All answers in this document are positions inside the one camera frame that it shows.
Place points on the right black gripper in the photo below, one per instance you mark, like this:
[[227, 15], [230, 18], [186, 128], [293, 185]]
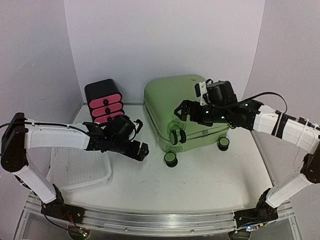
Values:
[[191, 111]]

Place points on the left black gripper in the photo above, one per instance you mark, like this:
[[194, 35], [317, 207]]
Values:
[[133, 154]]

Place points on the white perforated plastic basket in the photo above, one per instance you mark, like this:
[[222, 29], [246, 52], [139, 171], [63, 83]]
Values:
[[73, 170]]

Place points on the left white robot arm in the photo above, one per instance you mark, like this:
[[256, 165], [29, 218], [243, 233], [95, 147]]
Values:
[[22, 134]]

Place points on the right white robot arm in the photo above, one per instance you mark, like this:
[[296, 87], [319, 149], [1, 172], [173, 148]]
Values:
[[255, 116]]

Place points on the black pink drawer organizer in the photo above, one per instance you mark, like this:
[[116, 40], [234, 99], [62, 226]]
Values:
[[104, 100]]

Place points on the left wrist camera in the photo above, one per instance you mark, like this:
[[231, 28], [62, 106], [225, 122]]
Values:
[[121, 128]]

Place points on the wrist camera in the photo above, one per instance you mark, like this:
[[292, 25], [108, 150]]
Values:
[[121, 128], [218, 93]]

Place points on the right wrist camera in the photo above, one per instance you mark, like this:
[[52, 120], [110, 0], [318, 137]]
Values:
[[218, 93]]

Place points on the aluminium front rail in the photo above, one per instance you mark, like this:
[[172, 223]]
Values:
[[153, 224]]

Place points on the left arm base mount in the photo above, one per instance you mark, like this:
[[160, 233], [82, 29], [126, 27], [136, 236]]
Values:
[[65, 212]]

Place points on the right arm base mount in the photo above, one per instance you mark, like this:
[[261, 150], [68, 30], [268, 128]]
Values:
[[261, 214]]

